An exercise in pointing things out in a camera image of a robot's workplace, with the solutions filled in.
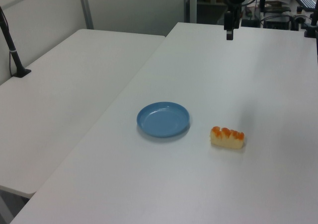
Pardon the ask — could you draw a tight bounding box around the bread with orange topping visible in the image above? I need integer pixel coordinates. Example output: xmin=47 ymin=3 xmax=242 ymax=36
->
xmin=210 ymin=126 xmax=245 ymax=150

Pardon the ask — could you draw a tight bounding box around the black electronics box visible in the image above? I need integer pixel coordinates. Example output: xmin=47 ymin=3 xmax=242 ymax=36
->
xmin=262 ymin=15 xmax=292 ymax=31

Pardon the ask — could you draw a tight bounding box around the black computer keyboard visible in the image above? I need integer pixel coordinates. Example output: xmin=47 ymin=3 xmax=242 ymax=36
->
xmin=291 ymin=0 xmax=318 ymax=11

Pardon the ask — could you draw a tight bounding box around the black clamp stand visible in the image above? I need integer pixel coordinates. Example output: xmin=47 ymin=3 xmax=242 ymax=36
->
xmin=303 ymin=6 xmax=318 ymax=39

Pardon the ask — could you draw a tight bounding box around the blue round plate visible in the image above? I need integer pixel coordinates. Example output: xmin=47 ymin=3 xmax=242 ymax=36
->
xmin=136 ymin=101 xmax=191 ymax=139

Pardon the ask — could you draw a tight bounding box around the white side table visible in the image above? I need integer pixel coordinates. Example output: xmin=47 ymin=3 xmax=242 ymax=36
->
xmin=0 ymin=28 xmax=167 ymax=195

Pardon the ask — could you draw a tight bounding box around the grey metal partition post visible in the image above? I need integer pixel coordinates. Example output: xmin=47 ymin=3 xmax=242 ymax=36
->
xmin=77 ymin=0 xmax=95 ymax=30

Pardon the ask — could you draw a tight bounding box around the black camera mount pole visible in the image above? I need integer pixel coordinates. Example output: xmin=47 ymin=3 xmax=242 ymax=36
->
xmin=0 ymin=6 xmax=32 ymax=79

